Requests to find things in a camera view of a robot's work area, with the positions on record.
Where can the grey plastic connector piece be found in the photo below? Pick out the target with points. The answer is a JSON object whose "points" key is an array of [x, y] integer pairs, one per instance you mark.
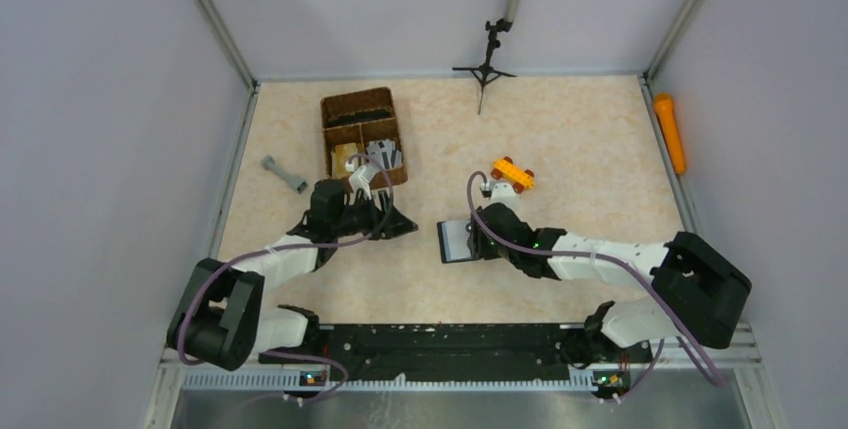
{"points": [[293, 181]]}

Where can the orange flashlight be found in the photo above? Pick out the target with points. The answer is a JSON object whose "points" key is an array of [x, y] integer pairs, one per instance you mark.
{"points": [[664, 109]]}

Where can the brown wicker basket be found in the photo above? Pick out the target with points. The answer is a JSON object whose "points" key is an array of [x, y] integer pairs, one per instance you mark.
{"points": [[360, 117]]}

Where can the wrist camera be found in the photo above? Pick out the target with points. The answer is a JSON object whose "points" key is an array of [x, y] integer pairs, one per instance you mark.
{"points": [[500, 192], [361, 178]]}

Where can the black mini tripod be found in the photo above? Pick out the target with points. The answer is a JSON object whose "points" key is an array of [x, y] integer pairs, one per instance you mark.
{"points": [[485, 73]]}

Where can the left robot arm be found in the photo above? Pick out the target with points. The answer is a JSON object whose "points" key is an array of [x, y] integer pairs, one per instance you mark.
{"points": [[217, 320]]}

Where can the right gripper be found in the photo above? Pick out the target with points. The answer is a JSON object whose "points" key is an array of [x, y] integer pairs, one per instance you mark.
{"points": [[480, 248]]}

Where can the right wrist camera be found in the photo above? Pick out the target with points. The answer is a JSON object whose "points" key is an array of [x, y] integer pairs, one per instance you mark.
{"points": [[500, 192]]}

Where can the white slotted cable duct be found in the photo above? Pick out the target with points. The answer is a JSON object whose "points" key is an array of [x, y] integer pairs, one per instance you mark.
{"points": [[295, 381]]}

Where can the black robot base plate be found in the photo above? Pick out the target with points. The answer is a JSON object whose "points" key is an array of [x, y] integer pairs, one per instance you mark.
{"points": [[465, 352]]}

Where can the orange toy brick car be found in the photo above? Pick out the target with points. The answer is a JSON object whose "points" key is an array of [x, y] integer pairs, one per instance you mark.
{"points": [[505, 170]]}

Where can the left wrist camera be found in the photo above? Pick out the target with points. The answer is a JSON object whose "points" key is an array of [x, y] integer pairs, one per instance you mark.
{"points": [[361, 178]]}

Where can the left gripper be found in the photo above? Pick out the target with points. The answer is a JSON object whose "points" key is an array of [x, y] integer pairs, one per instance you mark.
{"points": [[397, 224]]}

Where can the gold cards in basket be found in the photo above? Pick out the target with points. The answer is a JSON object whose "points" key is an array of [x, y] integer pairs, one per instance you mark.
{"points": [[343, 160]]}

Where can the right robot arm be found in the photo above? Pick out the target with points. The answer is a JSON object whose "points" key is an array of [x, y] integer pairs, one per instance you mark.
{"points": [[691, 290]]}

